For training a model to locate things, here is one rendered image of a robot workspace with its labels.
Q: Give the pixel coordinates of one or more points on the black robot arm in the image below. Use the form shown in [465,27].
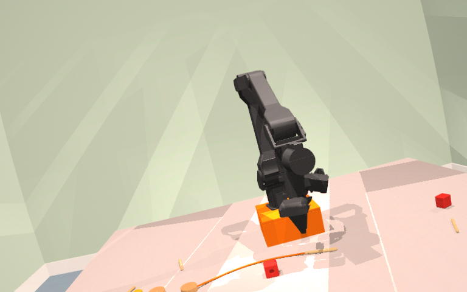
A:
[275,130]

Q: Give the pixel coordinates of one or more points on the tan round disc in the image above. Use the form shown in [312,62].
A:
[158,289]

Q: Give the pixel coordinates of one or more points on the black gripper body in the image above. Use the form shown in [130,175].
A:
[297,203]

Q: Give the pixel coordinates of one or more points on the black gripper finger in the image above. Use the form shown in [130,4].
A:
[300,222]
[309,198]

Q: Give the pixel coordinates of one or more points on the round wooden button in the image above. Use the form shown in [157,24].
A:
[189,287]

